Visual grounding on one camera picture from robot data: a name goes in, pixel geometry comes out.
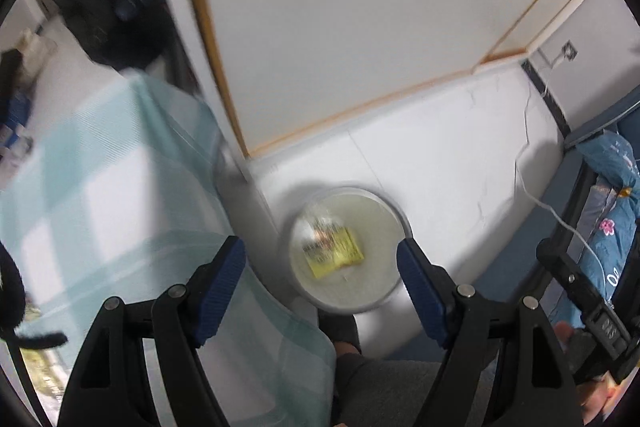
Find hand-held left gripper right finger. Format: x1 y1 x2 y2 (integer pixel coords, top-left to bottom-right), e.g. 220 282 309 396
396 237 583 427

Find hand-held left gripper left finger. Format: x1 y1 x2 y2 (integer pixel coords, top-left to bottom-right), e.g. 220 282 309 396
57 235 247 427

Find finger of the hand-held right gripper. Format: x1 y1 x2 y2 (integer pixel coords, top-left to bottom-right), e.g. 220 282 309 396
535 237 609 324

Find white round bin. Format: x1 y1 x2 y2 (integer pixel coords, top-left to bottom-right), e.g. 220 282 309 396
287 186 414 314

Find yellow packet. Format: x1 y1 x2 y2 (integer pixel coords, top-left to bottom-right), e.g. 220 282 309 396
301 226 364 279

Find person's right hand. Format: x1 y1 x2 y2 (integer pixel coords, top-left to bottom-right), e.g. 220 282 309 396
554 321 626 423

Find blue floral bedding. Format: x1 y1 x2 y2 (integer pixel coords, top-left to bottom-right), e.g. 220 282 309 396
574 131 640 310

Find person's grey trousers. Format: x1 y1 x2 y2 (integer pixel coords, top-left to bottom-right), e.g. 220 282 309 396
331 352 501 427

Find plaid tablecloth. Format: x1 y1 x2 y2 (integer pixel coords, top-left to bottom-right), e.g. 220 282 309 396
0 74 336 427

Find brown packet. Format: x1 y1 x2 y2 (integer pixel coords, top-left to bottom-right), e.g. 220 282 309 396
24 348 69 409

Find blue box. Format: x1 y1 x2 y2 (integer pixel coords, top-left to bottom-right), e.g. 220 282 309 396
0 96 37 148

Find black clothes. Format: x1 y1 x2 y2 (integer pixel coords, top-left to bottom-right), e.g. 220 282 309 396
0 49 32 108

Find beige bag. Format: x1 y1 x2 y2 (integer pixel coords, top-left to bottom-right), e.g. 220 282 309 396
17 31 57 74

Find white charging cable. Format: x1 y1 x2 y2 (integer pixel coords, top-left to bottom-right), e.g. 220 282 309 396
514 69 602 260

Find grey bed frame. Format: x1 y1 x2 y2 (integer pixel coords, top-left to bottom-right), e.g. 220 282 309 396
562 86 640 148

